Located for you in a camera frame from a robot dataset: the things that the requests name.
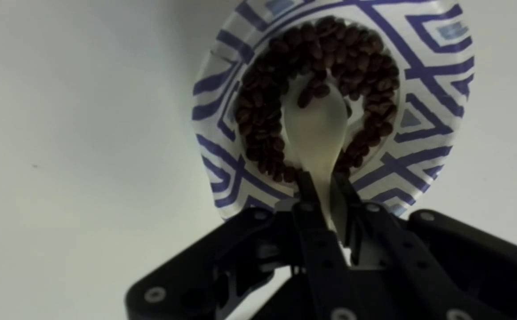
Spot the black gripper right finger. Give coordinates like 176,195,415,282
333,176,517,320

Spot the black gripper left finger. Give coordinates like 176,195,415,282
123,169,356,320

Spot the cream plastic spoon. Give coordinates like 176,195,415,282
280,73,356,238

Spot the patterned paper bowl with beans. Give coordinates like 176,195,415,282
191,0,478,218

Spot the coffee beans heap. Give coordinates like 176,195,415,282
232,16,404,185

